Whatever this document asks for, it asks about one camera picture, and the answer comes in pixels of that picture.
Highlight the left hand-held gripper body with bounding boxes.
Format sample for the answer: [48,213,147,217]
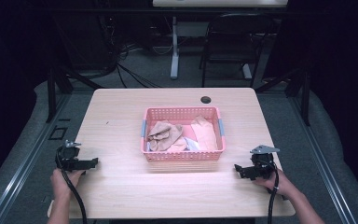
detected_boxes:
[55,139,83,172]

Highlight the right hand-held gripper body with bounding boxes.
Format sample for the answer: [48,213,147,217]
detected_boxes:
[249,144,281,180]

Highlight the person's left hand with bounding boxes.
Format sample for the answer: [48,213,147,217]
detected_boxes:
[49,167,87,201]

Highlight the person's right hand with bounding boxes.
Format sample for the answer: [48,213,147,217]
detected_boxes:
[253,169,296,198]

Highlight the peach folded cloth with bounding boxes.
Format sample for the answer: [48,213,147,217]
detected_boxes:
[190,115,219,152]

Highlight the white light blue cloth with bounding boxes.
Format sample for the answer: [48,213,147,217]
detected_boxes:
[183,136,201,152]

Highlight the pink plastic basket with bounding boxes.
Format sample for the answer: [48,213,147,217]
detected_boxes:
[140,105,227,163]

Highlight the black metal stand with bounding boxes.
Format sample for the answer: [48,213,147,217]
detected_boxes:
[255,65,312,127]
[45,60,104,124]

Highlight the tan crumpled socks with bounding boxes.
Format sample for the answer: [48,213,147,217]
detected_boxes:
[146,119,188,153]

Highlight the black folding chair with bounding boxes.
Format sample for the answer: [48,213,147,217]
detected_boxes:
[199,12,276,89]

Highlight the white desk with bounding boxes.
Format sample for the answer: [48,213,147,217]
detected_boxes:
[151,0,289,80]

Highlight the black floor socket frame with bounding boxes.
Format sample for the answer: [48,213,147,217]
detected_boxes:
[48,125,69,141]

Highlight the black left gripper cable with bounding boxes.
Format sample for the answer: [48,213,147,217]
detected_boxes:
[55,147,89,224]

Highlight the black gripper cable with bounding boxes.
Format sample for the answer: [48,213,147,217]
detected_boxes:
[55,147,89,224]
[266,160,281,224]

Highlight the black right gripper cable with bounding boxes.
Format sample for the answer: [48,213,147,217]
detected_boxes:
[266,160,281,224]

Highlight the metal floor rail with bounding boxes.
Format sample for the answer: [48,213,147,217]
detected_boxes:
[0,92,73,224]
[288,92,357,224]

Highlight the bundle of floor cables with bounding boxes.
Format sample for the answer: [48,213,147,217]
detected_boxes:
[97,12,173,90]

